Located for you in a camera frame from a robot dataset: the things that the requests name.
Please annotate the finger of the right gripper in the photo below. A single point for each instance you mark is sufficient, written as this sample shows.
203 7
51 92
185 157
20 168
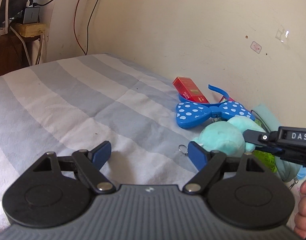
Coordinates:
262 141

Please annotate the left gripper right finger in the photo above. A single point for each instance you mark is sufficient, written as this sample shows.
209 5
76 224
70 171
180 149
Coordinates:
239 190

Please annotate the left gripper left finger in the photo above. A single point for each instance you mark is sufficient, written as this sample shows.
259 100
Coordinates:
56 190

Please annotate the green snack packet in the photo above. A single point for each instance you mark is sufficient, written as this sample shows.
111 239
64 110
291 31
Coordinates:
266 158

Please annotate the teal cloth pouch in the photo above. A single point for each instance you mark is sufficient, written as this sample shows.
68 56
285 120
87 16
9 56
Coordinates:
286 171

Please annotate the teal plush toy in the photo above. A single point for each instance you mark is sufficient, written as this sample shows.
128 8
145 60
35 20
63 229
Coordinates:
227 136

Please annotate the blue polka dot bow headband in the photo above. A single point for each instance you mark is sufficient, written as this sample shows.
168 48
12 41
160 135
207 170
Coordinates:
190 114

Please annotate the red small carton box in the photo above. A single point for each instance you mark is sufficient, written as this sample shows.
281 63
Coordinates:
189 90

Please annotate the person's right hand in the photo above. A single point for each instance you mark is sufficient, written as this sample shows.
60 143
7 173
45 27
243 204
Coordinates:
300 217

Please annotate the grey white striped bedsheet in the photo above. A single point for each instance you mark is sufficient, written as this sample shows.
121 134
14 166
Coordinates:
78 103

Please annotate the wooden side table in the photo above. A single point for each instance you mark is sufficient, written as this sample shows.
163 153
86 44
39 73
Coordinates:
21 46

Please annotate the grey electronic box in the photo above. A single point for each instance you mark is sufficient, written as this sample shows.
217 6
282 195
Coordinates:
30 15

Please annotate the white wall sticker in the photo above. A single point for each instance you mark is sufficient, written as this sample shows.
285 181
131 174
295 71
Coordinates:
256 47

